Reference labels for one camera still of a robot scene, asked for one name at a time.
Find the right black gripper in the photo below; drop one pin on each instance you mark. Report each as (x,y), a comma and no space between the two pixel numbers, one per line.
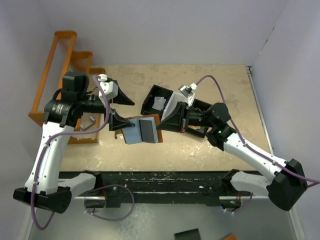
(173,122)

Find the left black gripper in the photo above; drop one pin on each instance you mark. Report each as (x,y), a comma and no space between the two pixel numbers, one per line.
(116,121)

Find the brown leather card holder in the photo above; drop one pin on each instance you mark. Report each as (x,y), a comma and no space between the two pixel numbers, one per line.
(132,135)

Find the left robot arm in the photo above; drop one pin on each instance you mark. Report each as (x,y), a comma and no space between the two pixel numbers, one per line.
(42,190)

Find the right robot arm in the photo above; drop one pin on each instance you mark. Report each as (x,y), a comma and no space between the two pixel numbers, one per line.
(282,181)

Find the black card in holder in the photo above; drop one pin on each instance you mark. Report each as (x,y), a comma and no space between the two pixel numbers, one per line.
(148,130)

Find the silver item in tray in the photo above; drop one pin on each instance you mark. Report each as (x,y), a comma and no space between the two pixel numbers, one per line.
(159,103)

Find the grey marker pen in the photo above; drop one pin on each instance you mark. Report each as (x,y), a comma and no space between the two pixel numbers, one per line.
(87,121)

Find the black box at bottom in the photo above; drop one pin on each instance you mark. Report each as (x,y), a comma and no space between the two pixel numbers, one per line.
(192,234)

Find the orange object at bottom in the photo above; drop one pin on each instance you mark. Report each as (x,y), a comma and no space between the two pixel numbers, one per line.
(230,236)

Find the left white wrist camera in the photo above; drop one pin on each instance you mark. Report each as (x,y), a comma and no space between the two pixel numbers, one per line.
(109,88)

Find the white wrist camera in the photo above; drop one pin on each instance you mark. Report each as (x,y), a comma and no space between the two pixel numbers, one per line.
(109,88)
(188,92)

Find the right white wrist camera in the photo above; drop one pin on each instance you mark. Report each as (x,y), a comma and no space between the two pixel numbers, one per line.
(188,92)

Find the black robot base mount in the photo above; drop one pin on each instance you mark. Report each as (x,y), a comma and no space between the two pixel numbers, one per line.
(166,187)

